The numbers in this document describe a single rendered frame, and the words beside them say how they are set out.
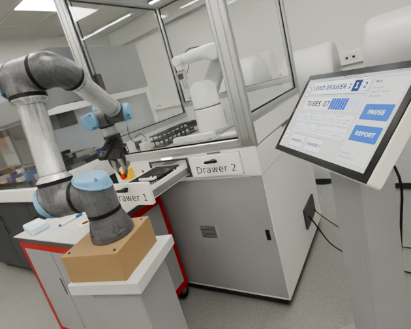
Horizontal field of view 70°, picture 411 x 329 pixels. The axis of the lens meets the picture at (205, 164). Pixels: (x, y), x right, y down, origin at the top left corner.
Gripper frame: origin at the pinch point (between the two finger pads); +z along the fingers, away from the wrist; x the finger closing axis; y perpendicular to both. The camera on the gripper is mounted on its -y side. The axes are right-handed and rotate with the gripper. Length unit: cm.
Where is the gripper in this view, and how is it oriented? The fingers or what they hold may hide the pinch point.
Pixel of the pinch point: (122, 173)
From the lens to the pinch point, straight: 155.7
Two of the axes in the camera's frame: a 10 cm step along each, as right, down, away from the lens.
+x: -9.1, 1.3, 3.9
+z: 2.6, 9.2, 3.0
